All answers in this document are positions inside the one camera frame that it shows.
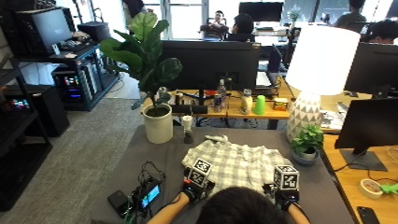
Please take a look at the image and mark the person's right hand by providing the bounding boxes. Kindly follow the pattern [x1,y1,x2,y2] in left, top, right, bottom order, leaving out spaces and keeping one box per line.
[262,182,300,211]

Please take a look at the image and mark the person's left hand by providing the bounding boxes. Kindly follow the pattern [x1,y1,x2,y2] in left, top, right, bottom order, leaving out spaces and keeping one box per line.
[179,167,217,203]

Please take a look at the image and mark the white plaid shirt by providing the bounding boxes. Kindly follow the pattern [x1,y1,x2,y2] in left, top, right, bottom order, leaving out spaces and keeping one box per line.
[179,134,294,196]

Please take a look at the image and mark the left glove marker cube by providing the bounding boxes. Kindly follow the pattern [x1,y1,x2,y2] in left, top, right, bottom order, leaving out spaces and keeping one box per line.
[186,158,214,189]

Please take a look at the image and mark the glove marker cube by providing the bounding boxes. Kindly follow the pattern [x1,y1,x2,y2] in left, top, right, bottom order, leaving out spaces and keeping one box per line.
[273,164,300,191]
[186,158,214,189]

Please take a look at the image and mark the right glove marker cube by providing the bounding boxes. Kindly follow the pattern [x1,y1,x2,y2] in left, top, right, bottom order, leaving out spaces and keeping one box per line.
[273,164,300,191]

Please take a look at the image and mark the the person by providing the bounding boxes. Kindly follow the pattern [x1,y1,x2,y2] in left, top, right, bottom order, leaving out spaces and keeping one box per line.
[145,186,312,224]

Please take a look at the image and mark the small black device with screen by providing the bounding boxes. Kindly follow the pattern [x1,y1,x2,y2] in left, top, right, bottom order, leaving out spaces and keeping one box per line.
[130,176,162,216]

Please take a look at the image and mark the small green potted plant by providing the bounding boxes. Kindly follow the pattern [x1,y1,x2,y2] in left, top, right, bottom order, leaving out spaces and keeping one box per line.
[290,123,324,166]

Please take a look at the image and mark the black power bank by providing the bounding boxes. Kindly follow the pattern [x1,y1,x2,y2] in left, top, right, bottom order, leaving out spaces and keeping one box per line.
[106,189,130,218]

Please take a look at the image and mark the small bottle with white cap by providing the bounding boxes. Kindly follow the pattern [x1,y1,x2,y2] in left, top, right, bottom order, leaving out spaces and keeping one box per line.
[181,115,195,145]

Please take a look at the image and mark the roll of tape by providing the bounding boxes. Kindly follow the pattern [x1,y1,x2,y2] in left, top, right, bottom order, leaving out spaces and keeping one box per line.
[358,178,384,200]

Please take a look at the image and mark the black smartphone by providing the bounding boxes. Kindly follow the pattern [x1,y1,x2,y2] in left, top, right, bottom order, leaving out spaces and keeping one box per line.
[355,205,382,224]

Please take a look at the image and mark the white cylindrical plant pot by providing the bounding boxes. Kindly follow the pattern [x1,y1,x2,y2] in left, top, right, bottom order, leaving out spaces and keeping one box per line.
[141,103,175,145]

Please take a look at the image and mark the green toy figure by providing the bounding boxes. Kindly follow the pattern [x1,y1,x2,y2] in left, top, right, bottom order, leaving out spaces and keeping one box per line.
[379,182,398,196]

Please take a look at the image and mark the wooden desk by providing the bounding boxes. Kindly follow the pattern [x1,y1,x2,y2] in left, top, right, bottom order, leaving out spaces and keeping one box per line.
[142,76,374,130]

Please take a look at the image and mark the drink can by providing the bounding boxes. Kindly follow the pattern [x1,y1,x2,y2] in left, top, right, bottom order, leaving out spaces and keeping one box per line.
[211,93,223,113]

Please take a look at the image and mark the yellow box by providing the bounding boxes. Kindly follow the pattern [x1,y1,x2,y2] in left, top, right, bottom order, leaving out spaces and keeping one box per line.
[273,97,290,112]

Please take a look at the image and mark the green plastic cup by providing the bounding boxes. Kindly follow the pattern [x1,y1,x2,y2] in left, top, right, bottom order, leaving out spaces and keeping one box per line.
[253,94,267,116]

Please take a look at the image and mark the black monitor on stand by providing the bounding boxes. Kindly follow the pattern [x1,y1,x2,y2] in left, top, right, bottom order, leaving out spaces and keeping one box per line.
[332,97,398,173]

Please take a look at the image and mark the pale yellow bottle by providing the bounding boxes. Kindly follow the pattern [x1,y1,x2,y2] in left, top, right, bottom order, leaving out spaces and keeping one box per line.
[238,88,254,116]

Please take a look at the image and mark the clear glass bottle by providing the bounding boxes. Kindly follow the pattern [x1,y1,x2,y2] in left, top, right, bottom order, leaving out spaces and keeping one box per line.
[217,78,229,108]

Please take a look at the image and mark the white table lamp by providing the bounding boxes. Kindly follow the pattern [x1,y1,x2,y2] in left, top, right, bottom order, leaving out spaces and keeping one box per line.
[284,25,362,144]

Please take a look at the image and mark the black computer monitor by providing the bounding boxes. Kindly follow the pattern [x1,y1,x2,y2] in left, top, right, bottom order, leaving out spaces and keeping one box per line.
[159,39,261,106]

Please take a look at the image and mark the black desktop computer tower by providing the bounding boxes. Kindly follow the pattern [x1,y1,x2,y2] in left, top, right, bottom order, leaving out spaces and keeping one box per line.
[50,63,99,105]

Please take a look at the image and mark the large green leafy plant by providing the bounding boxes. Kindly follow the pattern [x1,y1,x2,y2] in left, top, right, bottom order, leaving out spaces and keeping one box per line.
[98,11,183,112]

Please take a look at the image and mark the black shelf rack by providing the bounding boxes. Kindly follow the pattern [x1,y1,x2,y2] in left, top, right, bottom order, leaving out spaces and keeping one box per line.
[0,55,54,213]

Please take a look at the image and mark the black television screen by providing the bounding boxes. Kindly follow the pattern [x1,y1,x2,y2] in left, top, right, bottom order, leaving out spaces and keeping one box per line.
[237,1,284,22]

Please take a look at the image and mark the black monitor on rack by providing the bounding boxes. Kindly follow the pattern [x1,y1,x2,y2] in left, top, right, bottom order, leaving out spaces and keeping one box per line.
[10,7,74,57]

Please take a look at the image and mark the black cables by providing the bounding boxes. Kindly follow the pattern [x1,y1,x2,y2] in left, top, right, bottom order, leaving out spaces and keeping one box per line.
[135,161,166,188]

